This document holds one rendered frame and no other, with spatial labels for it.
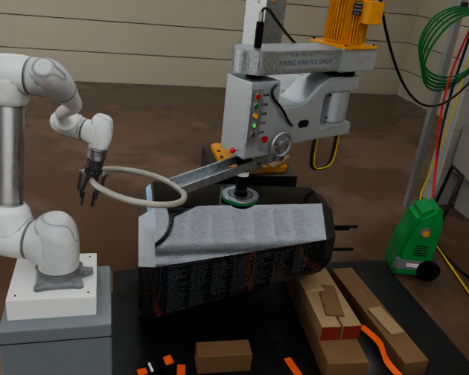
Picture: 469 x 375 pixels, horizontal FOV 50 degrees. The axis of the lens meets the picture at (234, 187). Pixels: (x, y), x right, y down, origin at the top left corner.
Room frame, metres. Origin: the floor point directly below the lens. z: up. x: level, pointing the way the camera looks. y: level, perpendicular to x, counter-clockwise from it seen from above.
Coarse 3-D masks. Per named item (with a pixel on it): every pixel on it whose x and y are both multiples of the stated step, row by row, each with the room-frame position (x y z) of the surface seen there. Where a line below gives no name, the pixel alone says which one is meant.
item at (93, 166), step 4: (88, 160) 2.13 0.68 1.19; (88, 164) 2.12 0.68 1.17; (92, 164) 2.12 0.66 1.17; (96, 164) 2.12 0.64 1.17; (100, 164) 2.14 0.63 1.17; (84, 168) 2.14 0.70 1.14; (88, 168) 2.13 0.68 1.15; (92, 168) 2.14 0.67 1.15; (96, 168) 2.12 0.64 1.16; (100, 168) 2.14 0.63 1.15; (88, 172) 2.13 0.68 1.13; (92, 172) 2.14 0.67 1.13; (100, 172) 2.15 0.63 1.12; (92, 176) 2.14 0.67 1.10
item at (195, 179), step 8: (224, 160) 2.64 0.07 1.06; (232, 160) 2.67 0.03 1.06; (256, 160) 2.64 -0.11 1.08; (264, 160) 2.68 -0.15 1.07; (272, 160) 2.72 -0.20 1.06; (280, 160) 2.71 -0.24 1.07; (200, 168) 2.53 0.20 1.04; (208, 168) 2.57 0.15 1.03; (216, 168) 2.60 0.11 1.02; (224, 168) 2.62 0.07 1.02; (232, 168) 2.54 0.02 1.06; (240, 168) 2.57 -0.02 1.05; (248, 168) 2.61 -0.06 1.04; (176, 176) 2.44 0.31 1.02; (184, 176) 2.47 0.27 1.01; (192, 176) 2.50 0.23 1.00; (200, 176) 2.52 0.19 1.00; (208, 176) 2.44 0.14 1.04; (216, 176) 2.47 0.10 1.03; (224, 176) 2.50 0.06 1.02; (184, 184) 2.44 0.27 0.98; (192, 184) 2.37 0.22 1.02; (200, 184) 2.40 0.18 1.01; (208, 184) 2.44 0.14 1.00
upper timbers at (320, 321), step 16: (320, 272) 2.86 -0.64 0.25; (336, 288) 2.70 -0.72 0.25; (304, 304) 2.59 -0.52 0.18; (320, 304) 2.51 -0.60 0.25; (320, 320) 2.36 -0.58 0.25; (336, 320) 2.38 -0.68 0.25; (352, 320) 2.39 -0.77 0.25; (320, 336) 2.30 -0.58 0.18; (336, 336) 2.32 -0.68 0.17; (352, 336) 2.35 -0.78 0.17
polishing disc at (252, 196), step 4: (228, 188) 2.72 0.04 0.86; (232, 188) 2.72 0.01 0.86; (248, 188) 2.75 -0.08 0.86; (224, 192) 2.66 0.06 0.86; (228, 192) 2.66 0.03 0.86; (232, 192) 2.67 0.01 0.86; (248, 192) 2.69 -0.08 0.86; (252, 192) 2.70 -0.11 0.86; (256, 192) 2.71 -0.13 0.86; (224, 196) 2.61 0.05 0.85; (228, 196) 2.60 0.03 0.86; (232, 196) 2.61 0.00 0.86; (236, 196) 2.62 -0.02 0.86; (244, 196) 2.63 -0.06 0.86; (248, 196) 2.63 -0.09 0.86; (252, 196) 2.64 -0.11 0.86; (256, 196) 2.65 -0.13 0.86; (232, 200) 2.57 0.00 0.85; (236, 200) 2.57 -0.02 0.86; (240, 200) 2.57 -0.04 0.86; (244, 200) 2.58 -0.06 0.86; (248, 200) 2.58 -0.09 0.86; (252, 200) 2.59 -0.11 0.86; (256, 200) 2.62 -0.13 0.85
